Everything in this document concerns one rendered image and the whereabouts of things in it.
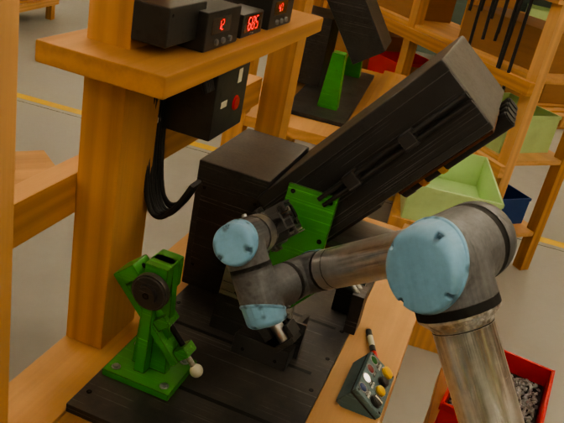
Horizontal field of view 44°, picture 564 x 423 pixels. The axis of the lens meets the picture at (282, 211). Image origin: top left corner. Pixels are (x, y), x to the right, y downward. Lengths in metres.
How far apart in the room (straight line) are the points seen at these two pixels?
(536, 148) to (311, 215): 2.86
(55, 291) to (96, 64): 2.22
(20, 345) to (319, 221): 1.78
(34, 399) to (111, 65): 0.66
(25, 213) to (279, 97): 1.17
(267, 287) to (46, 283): 2.28
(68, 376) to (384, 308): 0.83
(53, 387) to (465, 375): 0.85
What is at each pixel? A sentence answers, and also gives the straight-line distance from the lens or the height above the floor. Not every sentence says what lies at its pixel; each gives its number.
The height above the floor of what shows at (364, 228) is 1.13.
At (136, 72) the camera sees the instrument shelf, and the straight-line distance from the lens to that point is 1.19.
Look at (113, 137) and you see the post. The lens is 1.35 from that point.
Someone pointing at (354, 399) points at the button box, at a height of 0.93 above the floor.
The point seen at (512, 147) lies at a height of 0.81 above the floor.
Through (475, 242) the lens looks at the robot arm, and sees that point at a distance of 0.94.
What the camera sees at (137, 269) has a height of 1.14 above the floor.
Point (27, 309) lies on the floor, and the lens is 3.24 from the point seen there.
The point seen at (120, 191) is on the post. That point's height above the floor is 1.26.
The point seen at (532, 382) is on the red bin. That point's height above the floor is 0.87.
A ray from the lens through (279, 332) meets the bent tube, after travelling 1.56.
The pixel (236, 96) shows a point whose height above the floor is 1.43.
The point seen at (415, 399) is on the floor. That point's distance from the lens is 3.13.
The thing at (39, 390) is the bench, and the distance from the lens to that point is 1.49.
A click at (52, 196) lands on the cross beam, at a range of 1.38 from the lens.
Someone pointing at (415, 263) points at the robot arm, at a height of 1.45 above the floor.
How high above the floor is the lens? 1.86
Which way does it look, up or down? 25 degrees down
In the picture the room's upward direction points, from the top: 12 degrees clockwise
